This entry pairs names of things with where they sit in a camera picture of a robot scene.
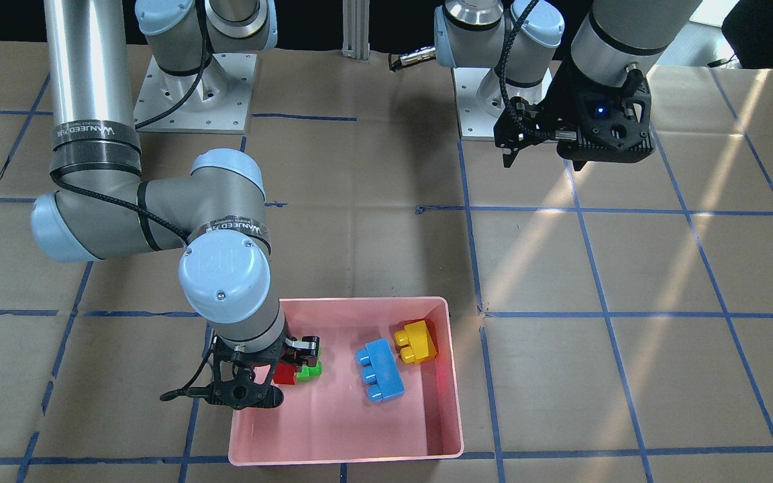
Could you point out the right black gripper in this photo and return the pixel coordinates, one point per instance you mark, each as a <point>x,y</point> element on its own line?
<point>301,345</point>

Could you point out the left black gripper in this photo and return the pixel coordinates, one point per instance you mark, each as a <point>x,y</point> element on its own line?
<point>563,100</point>

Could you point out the green toy block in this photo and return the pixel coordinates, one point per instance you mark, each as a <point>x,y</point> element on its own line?
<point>307,361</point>

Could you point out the red toy block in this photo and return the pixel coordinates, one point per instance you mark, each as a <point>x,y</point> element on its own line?
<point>285,374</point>

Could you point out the blue toy block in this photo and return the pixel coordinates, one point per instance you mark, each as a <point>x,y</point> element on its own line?
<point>379,371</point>

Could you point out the yellow toy block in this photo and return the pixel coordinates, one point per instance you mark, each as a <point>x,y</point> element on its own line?
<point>416,342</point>

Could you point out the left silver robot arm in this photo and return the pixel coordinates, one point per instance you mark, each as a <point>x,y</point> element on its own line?
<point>519,41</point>

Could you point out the pink plastic box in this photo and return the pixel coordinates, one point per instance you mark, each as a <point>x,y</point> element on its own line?
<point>330,420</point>

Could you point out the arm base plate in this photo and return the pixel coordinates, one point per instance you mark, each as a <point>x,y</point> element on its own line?
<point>479,102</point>
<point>220,104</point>

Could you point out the aluminium frame post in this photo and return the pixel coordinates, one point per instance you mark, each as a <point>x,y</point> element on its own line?
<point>355,27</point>

